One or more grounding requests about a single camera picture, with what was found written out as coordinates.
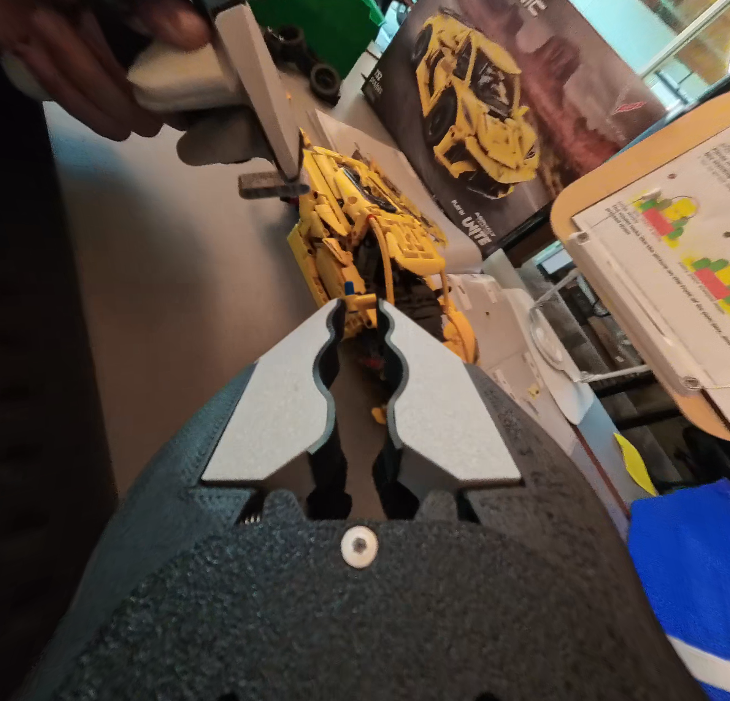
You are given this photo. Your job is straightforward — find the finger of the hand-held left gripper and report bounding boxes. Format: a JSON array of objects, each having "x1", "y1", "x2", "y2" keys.
[{"x1": 216, "y1": 2, "x2": 304, "y2": 181}]

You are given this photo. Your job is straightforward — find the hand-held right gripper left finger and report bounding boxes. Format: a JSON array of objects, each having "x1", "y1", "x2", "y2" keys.
[{"x1": 201, "y1": 298, "x2": 343, "y2": 483}]

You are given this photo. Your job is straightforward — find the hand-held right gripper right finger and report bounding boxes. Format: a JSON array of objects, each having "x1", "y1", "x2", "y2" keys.
[{"x1": 378, "y1": 300, "x2": 522, "y2": 484}]

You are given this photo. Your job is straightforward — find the yellow connector with blue pin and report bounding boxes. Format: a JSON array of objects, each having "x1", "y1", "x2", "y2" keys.
[{"x1": 341, "y1": 281, "x2": 380, "y2": 317}]

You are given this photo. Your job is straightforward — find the yellow brick toy car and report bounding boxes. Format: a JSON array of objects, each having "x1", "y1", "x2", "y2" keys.
[{"x1": 287, "y1": 130, "x2": 480, "y2": 426}]

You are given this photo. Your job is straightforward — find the grey desk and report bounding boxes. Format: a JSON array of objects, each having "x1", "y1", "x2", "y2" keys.
[{"x1": 43, "y1": 28, "x2": 634, "y2": 519}]

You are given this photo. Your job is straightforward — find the person's left hand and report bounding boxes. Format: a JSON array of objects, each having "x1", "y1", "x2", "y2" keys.
[{"x1": 0, "y1": 0, "x2": 212, "y2": 142}]

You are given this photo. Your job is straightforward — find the black toy tire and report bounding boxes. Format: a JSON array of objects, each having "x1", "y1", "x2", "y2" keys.
[
  {"x1": 263, "y1": 24, "x2": 309, "y2": 67},
  {"x1": 309, "y1": 62, "x2": 343, "y2": 105}
]

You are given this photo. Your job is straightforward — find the green plastic bin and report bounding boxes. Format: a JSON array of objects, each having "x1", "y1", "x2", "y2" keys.
[{"x1": 249, "y1": 0, "x2": 384, "y2": 79}]

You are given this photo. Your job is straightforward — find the yellow paper scrap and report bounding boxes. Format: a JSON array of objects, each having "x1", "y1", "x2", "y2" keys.
[{"x1": 613, "y1": 431, "x2": 660, "y2": 497}]

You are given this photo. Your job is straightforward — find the building instruction booklet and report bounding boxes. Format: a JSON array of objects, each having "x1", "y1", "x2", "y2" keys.
[{"x1": 315, "y1": 108, "x2": 484, "y2": 274}]

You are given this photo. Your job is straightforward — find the dark perforated panel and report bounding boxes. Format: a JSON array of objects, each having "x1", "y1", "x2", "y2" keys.
[{"x1": 0, "y1": 74, "x2": 117, "y2": 701}]

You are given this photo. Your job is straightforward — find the toy car set box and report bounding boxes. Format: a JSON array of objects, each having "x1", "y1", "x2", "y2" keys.
[{"x1": 361, "y1": 0, "x2": 668, "y2": 259}]

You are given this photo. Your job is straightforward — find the blue plastic bin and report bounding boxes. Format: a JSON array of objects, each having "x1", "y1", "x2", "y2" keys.
[{"x1": 627, "y1": 478, "x2": 730, "y2": 701}]

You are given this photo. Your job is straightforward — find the wooden board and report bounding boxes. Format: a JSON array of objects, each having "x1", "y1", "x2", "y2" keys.
[{"x1": 550, "y1": 92, "x2": 730, "y2": 441}]

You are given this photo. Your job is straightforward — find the instruction sheet with coloured blocks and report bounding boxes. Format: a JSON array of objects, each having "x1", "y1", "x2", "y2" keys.
[{"x1": 570, "y1": 128, "x2": 730, "y2": 397}]

